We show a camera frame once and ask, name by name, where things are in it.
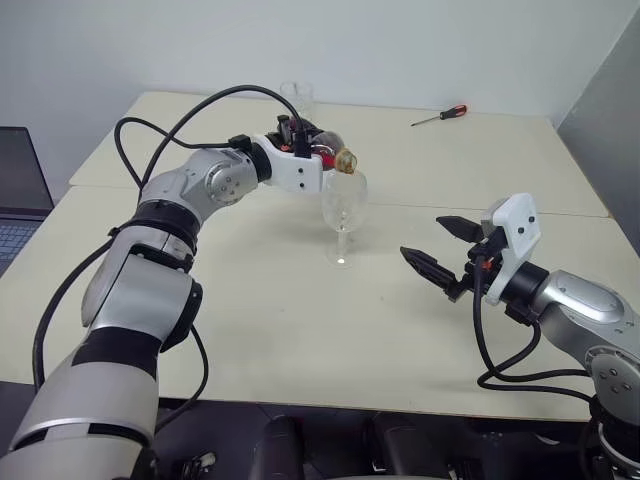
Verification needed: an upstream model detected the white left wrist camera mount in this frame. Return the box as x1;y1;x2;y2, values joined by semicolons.
251;132;337;194

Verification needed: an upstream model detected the dark rounded shape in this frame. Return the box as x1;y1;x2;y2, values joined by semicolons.
259;414;307;480

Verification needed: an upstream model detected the clear wine glass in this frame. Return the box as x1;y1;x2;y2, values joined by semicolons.
319;172;370;269

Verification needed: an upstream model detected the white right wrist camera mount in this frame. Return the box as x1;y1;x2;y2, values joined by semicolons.
479;193;543;307

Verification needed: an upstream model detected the dark laptop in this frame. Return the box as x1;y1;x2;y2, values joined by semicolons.
0;126;55;279

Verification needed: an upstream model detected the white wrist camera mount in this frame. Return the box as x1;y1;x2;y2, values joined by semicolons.
479;193;543;307
251;132;337;194

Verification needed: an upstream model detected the grey partition panel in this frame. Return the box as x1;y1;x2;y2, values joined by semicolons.
551;8;640;284

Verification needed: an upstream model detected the orange black handled screwdriver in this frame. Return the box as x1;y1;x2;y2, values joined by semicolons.
410;103;469;128

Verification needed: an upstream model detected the clear glass tumbler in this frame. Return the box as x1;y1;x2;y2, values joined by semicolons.
279;81;315;114

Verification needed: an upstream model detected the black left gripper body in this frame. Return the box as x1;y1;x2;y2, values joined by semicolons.
264;130;314;158

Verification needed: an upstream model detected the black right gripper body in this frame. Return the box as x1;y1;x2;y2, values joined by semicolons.
446;219;508;304

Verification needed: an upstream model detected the dark red drink bottle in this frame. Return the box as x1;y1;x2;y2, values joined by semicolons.
279;115;359;176

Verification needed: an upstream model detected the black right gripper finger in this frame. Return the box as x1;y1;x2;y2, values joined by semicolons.
399;245;461;293
435;215;485;245

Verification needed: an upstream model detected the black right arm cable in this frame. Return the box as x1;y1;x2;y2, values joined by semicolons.
471;253;604;402

